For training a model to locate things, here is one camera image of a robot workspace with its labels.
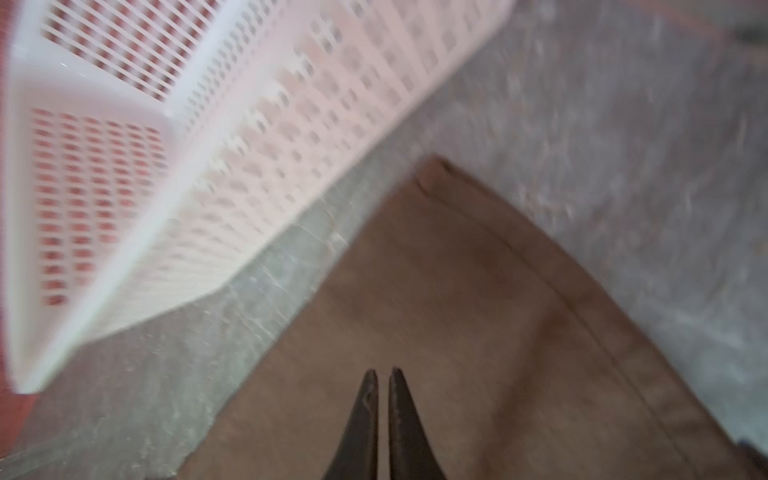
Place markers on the brown trousers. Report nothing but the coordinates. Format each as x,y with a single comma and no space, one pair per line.
520,365

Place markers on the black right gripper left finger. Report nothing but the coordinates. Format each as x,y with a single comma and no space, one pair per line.
356,457

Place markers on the white plastic basket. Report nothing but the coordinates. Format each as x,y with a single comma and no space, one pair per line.
152,148

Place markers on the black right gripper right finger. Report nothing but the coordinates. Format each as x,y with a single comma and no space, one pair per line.
410,454

